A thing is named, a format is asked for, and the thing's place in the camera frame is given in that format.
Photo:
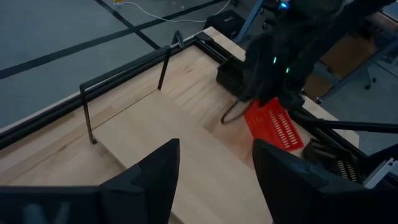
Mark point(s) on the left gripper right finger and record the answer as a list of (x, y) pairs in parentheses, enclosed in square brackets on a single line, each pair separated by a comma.
[(295, 193)]

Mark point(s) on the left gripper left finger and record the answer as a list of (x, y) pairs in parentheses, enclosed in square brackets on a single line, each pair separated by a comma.
[(149, 186)]

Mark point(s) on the red slotted plastic basket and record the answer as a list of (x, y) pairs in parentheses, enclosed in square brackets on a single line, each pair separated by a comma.
[(273, 127)]

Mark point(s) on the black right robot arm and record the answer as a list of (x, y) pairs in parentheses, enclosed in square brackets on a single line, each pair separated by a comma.
[(326, 31)]

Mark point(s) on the black-framed wooden shelf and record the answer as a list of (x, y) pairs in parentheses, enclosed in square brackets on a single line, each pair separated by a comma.
[(161, 133)]

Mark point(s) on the grey metal stand leg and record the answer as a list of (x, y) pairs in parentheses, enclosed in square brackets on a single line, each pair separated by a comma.
[(248, 18)]

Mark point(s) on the black floor box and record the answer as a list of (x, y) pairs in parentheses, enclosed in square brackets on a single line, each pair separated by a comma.
[(225, 21)]

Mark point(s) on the wooden desk with grey legs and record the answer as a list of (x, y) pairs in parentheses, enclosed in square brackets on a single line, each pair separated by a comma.
[(348, 56)]

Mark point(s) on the black aluminium table frame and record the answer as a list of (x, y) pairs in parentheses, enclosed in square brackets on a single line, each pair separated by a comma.
[(46, 109)]

